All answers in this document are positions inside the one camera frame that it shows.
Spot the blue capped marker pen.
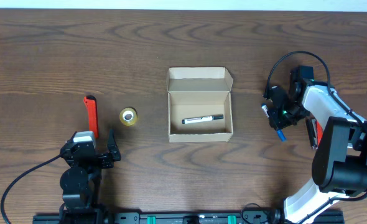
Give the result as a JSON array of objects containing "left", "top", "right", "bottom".
[{"left": 261, "top": 104, "right": 286, "bottom": 142}]

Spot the yellow clear tape roll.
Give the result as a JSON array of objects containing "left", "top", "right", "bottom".
[{"left": 119, "top": 107, "right": 137, "bottom": 126}]

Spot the red black stapler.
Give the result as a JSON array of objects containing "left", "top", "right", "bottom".
[{"left": 305, "top": 118, "right": 323, "bottom": 150}]

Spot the black white marker pen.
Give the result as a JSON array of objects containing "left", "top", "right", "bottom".
[{"left": 182, "top": 114, "right": 224, "bottom": 124}]

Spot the brown cardboard box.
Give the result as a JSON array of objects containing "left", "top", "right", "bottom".
[{"left": 166, "top": 67, "right": 234, "bottom": 142}]

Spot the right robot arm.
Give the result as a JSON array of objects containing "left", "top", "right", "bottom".
[{"left": 261, "top": 65, "right": 367, "bottom": 223}]

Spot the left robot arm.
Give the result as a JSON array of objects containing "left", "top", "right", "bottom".
[{"left": 60, "top": 130, "right": 121, "bottom": 210}]

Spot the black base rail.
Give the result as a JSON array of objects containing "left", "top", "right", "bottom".
[{"left": 32, "top": 210, "right": 345, "bottom": 224}]

